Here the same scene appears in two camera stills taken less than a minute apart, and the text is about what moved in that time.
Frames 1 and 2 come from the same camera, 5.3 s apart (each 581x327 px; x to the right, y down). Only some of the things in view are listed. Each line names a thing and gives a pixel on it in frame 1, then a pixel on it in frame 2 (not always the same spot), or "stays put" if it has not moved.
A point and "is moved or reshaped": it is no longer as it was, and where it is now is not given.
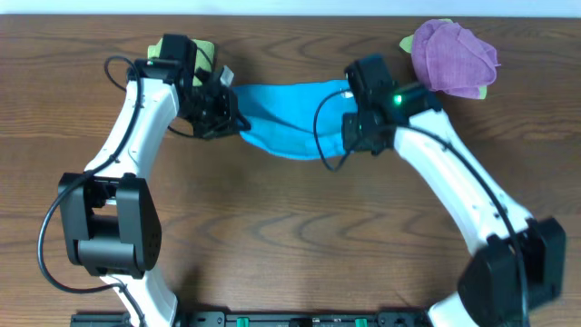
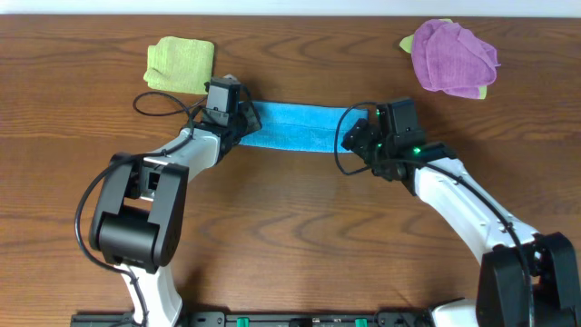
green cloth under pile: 408,45 stays put
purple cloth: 448,58 stays put
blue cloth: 281,117 is moved or reshaped
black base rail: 262,319 stays put
